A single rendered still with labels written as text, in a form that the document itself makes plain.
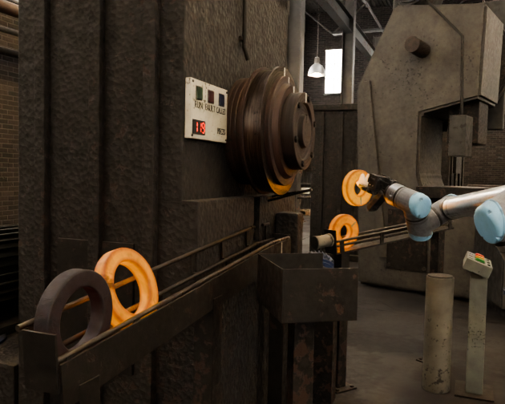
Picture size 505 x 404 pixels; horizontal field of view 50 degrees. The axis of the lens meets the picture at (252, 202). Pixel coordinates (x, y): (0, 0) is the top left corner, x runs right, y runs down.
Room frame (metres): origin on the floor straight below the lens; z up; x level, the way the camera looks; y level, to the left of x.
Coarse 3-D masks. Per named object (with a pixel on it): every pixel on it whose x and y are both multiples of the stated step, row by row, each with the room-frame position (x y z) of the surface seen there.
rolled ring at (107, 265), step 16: (112, 256) 1.18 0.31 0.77; (128, 256) 1.23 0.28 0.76; (96, 272) 1.15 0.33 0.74; (112, 272) 1.17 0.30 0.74; (144, 272) 1.27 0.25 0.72; (112, 288) 1.15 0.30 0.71; (144, 288) 1.27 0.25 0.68; (112, 304) 1.13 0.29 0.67; (144, 304) 1.24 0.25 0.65; (112, 320) 1.14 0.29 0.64
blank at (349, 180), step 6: (348, 174) 2.32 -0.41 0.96; (354, 174) 2.31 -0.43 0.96; (360, 174) 2.33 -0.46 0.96; (366, 174) 2.35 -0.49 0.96; (348, 180) 2.30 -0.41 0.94; (354, 180) 2.32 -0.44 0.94; (342, 186) 2.31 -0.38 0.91; (348, 186) 2.30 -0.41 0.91; (342, 192) 2.32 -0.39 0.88; (348, 192) 2.30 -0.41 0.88; (354, 192) 2.32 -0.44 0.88; (360, 192) 2.37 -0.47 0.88; (366, 192) 2.35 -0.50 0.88; (348, 198) 2.30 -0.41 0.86; (354, 198) 2.32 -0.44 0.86; (360, 198) 2.33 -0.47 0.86; (366, 198) 2.36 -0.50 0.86; (354, 204) 2.32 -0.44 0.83; (360, 204) 2.33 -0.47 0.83
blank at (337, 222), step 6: (336, 216) 2.39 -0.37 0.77; (342, 216) 2.38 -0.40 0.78; (348, 216) 2.40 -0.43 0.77; (336, 222) 2.36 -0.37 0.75; (342, 222) 2.38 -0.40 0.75; (348, 222) 2.40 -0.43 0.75; (354, 222) 2.42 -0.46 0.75; (330, 228) 2.36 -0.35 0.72; (336, 228) 2.36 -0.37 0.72; (348, 228) 2.43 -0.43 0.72; (354, 228) 2.42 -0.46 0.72; (348, 234) 2.42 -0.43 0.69; (354, 234) 2.42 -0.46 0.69; (348, 240) 2.40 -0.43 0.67; (354, 240) 2.42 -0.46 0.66; (348, 246) 2.40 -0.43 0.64
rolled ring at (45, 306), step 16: (64, 272) 1.00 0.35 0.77; (80, 272) 1.00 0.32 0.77; (48, 288) 0.96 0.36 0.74; (64, 288) 0.96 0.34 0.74; (96, 288) 1.05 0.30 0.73; (48, 304) 0.94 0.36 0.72; (64, 304) 0.96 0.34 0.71; (96, 304) 1.07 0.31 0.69; (48, 320) 0.93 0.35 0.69; (96, 320) 1.07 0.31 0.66; (64, 352) 0.96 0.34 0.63; (80, 352) 1.01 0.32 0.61
